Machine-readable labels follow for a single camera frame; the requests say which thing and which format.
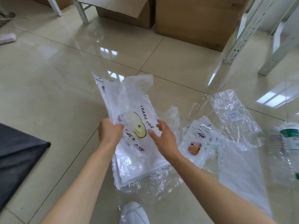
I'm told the large closed cardboard box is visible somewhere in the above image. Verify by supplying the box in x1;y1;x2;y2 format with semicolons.
154;0;252;52

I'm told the brown cardboard panel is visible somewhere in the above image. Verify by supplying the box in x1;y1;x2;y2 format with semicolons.
29;0;72;10

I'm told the small pale pink object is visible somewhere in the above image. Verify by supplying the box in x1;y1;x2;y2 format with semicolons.
0;33;17;45

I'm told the green label plastic bottle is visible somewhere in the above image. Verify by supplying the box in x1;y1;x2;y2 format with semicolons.
279;122;299;182

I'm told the white metal ladder frame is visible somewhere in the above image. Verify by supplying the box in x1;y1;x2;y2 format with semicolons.
46;0;93;24

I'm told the white shoe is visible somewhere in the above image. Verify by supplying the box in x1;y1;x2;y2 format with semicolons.
119;202;150;224

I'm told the open cardboard box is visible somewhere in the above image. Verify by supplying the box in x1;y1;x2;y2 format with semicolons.
77;0;156;30

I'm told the person's left forearm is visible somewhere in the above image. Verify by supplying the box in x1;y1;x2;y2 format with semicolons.
40;140;120;224

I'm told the crinkled clear bubble bag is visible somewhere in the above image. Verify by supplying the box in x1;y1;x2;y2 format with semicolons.
206;89;264;148

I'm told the slim white shelf upright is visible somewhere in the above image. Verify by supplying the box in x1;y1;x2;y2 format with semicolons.
270;20;285;48

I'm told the brown wooden stand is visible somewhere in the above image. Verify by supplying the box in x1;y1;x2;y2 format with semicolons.
0;7;16;27

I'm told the person's right hand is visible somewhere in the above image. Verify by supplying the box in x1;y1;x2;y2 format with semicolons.
147;119;180;159

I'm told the clear ribbed plastic bottle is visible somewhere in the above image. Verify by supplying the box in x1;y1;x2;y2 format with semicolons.
267;126;295;184

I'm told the person's right forearm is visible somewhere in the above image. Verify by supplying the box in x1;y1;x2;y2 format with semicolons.
167;150;277;224

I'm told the person's left hand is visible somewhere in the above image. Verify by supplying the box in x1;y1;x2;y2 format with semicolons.
98;118;124;147

